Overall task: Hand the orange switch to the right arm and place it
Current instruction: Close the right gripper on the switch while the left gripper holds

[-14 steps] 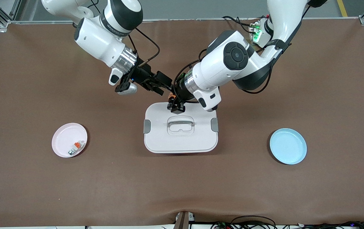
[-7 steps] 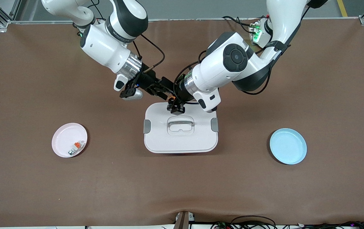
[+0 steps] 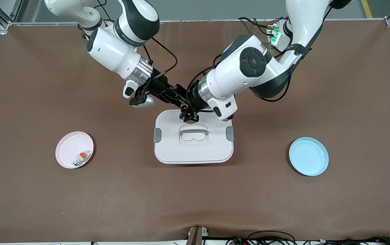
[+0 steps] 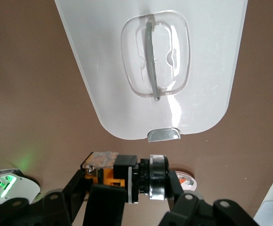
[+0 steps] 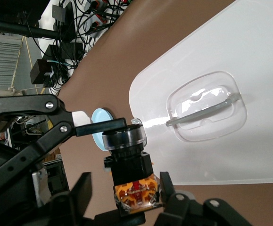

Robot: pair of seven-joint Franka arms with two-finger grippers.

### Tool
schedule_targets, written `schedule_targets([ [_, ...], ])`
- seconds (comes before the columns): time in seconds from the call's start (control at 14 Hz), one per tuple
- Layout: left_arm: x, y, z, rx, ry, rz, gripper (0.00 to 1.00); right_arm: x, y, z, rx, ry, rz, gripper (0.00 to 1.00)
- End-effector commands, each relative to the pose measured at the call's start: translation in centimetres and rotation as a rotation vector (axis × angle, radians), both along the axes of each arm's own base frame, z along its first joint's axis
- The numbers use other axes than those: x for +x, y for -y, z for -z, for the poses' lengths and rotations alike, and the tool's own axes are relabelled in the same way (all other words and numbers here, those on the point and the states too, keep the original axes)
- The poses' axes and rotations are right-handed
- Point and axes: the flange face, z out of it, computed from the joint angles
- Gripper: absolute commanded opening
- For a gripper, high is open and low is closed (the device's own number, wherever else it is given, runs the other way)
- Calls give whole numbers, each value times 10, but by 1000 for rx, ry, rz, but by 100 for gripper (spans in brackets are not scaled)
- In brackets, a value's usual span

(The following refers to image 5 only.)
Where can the black power brick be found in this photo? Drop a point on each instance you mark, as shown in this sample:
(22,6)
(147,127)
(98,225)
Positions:
(59,13)
(40,71)
(65,50)

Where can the black metal pole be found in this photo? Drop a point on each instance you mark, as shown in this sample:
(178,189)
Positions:
(20,29)

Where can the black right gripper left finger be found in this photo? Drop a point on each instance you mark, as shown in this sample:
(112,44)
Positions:
(75,202)

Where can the grey box latch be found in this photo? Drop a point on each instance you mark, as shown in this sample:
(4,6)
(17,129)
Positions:
(136,121)

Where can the brown cardboard box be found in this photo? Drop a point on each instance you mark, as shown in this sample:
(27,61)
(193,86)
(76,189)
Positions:
(53,155)

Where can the white plastic lidded storage box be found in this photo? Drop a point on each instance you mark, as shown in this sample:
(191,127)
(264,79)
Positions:
(221,153)

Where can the light blue round plate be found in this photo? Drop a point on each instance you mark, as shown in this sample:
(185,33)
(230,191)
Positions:
(98,117)

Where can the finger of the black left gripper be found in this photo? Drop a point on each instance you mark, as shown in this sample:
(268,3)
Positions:
(122,221)
(98,128)

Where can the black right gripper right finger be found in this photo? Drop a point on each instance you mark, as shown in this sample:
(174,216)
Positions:
(185,212)

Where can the black orange push-button switch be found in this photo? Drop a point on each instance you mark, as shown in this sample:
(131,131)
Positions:
(131,169)

